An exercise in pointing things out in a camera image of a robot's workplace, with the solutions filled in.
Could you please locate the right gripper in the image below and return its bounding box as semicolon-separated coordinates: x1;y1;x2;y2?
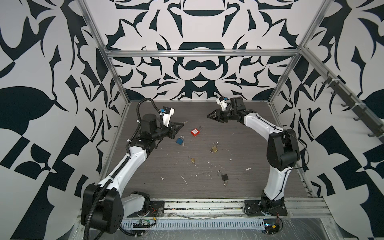
207;109;237;123

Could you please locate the blue padlock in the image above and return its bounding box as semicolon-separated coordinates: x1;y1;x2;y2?
176;136;185;146

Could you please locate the red padlock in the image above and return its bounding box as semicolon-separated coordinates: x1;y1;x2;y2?
191;126;203;137

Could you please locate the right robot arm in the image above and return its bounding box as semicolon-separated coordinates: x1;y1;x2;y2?
208;97;301;212

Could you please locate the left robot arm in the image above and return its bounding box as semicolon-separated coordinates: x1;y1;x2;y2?
81;98;184;240

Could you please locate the large brass padlock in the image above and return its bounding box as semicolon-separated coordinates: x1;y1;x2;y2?
210;142;219;153

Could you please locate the black padlock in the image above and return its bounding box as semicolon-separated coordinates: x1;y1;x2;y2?
217;171;229;187

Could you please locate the left circuit board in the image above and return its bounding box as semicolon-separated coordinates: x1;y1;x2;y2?
132;218;157;228

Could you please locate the circuit board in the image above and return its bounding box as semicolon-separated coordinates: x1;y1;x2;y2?
263;222;281;236
132;218;157;228

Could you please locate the right circuit board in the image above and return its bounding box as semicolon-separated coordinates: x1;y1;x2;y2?
263;222;281;236

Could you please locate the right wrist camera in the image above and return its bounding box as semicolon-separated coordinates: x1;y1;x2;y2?
216;97;230;111

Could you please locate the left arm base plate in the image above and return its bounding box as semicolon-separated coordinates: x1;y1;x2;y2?
144;201;165;218

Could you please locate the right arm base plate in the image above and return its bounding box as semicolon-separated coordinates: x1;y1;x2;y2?
244;198;288;217

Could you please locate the black corrugated cable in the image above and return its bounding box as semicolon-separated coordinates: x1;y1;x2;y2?
117;223;145;237

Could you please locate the white cable duct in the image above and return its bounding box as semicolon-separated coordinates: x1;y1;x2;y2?
121;219;265;231

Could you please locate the aluminium front rail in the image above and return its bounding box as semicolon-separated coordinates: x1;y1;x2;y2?
123;198;333;220

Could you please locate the wall hook rack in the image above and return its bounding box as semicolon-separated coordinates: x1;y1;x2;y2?
322;71;384;144

